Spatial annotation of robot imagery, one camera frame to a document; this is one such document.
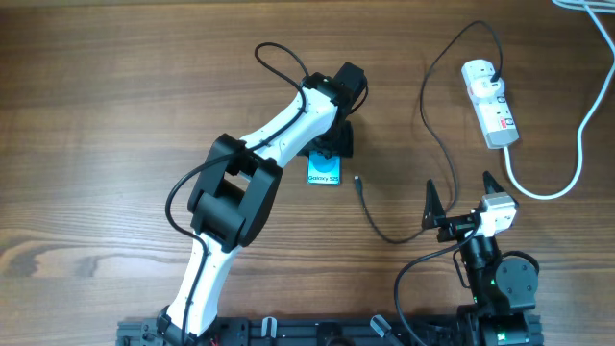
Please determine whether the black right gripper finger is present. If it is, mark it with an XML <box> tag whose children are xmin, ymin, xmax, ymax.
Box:
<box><xmin>422</xmin><ymin>179</ymin><xmax>446</xmax><ymax>230</ymax></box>
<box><xmin>482</xmin><ymin>171</ymin><xmax>504</xmax><ymax>194</ymax></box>

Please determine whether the turquoise screen smartphone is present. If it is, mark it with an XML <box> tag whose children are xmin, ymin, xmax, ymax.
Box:
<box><xmin>307</xmin><ymin>151</ymin><xmax>341</xmax><ymax>185</ymax></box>

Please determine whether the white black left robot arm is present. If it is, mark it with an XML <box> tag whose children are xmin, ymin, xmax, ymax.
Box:
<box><xmin>157</xmin><ymin>62</ymin><xmax>367</xmax><ymax>345</ymax></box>

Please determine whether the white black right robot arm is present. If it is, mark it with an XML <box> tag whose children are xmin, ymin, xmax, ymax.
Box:
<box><xmin>422</xmin><ymin>171</ymin><xmax>544</xmax><ymax>345</ymax></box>

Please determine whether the white charger adapter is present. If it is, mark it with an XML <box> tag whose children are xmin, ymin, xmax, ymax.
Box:
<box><xmin>467</xmin><ymin>77</ymin><xmax>504</xmax><ymax>103</ymax></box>

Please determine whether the white power strip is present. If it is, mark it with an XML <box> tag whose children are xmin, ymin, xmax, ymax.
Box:
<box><xmin>461</xmin><ymin>60</ymin><xmax>519</xmax><ymax>149</ymax></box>

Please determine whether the black charging cable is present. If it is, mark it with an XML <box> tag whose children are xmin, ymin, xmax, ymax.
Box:
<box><xmin>353</xmin><ymin>19</ymin><xmax>504</xmax><ymax>245</ymax></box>

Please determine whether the white power strip cord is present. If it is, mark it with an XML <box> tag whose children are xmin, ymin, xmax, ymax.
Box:
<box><xmin>503</xmin><ymin>0</ymin><xmax>615</xmax><ymax>201</ymax></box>

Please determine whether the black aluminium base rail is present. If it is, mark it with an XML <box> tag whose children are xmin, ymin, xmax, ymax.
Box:
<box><xmin>114</xmin><ymin>314</ymin><xmax>544</xmax><ymax>346</ymax></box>

